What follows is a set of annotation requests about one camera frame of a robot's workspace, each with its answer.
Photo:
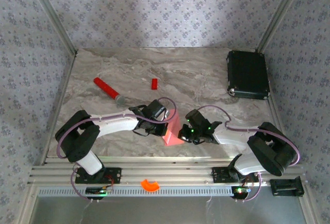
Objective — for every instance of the pink paper sheet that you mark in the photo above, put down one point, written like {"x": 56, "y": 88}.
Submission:
{"x": 174, "y": 134}

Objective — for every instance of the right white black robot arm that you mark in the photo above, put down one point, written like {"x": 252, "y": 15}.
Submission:
{"x": 270, "y": 149}

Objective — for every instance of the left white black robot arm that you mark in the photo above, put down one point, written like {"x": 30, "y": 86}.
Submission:
{"x": 77, "y": 141}

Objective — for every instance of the small red block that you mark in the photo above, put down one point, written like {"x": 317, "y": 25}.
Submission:
{"x": 154, "y": 84}

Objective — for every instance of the orange curved plastic piece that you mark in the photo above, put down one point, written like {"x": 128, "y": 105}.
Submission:
{"x": 149, "y": 186}

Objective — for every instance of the red marker pen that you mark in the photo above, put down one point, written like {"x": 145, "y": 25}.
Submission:
{"x": 108, "y": 90}

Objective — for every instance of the black hard case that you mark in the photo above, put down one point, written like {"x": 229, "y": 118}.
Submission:
{"x": 247, "y": 74}

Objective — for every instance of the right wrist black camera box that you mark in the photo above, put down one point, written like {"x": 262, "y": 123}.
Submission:
{"x": 196, "y": 119}

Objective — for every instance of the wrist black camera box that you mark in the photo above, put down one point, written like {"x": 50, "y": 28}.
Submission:
{"x": 154, "y": 109}
{"x": 196, "y": 119}

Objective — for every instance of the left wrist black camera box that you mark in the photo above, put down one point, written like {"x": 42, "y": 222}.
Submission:
{"x": 154, "y": 109}

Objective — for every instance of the aluminium mounting rail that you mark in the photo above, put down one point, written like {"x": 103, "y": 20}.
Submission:
{"x": 165, "y": 170}

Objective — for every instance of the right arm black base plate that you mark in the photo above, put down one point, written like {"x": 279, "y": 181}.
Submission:
{"x": 219, "y": 175}

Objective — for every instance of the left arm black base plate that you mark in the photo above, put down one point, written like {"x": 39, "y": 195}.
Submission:
{"x": 113, "y": 175}

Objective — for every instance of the black clamp bracket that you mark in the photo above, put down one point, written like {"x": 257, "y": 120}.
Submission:
{"x": 286, "y": 186}

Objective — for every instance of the aluminium corner post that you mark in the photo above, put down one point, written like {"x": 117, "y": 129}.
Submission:
{"x": 51, "y": 15}
{"x": 281, "y": 15}

